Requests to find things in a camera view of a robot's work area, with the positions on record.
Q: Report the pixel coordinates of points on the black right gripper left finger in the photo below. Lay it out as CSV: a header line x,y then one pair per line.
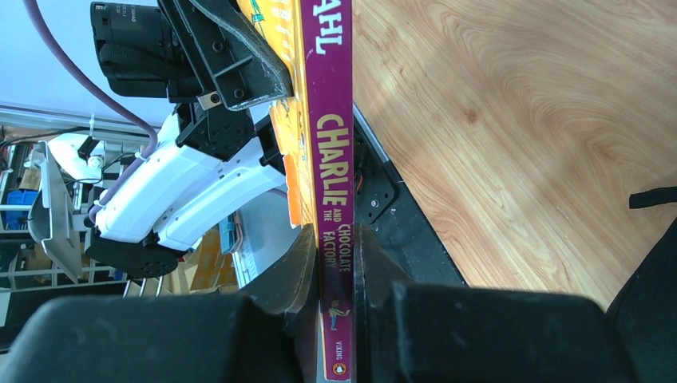
x,y
265,332

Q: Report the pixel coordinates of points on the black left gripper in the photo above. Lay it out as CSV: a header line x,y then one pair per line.
x,y
141,56

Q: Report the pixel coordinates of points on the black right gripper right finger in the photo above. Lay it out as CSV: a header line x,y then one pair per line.
x,y
408,331

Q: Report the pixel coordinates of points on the orange paperback book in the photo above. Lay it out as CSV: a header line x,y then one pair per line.
x,y
315,131

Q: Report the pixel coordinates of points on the black fabric student bag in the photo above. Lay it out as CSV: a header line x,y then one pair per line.
x,y
644,312

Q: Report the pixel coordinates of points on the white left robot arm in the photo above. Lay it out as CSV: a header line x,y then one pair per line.
x,y
211,157

